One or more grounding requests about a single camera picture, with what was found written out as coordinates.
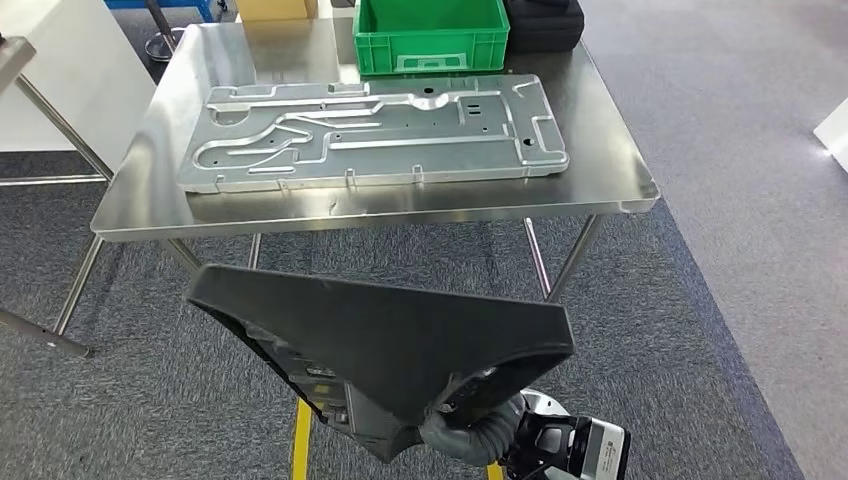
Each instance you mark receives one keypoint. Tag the black carrying case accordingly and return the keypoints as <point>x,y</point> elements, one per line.
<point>543,30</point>

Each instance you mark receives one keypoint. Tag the stamped grey metal panel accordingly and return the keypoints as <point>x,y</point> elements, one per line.
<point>397,132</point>

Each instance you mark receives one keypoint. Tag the green plastic crate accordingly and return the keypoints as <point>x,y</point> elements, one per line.
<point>430,46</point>

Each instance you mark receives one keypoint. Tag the white cabinet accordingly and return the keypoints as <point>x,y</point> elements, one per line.
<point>66,79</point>

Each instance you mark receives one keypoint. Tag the cardboard box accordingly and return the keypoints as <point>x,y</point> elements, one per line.
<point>278,8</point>

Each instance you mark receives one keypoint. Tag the stainless steel workbench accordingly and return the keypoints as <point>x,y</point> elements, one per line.
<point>596,185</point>

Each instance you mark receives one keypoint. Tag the steel frame table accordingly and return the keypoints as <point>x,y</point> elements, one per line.
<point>40,333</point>

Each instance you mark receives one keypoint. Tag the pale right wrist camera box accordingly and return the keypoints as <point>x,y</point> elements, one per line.
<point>606,450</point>

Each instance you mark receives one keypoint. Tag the white display plinth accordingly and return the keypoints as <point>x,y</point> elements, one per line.
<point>836,136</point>

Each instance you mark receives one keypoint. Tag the blue metal frame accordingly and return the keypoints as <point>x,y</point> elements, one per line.
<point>192,5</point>

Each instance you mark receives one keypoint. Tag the chrome stanchion post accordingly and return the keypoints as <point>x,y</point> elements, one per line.
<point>162,46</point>

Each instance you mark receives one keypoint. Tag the black plastic plate frame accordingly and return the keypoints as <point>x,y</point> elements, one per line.
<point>397,338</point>

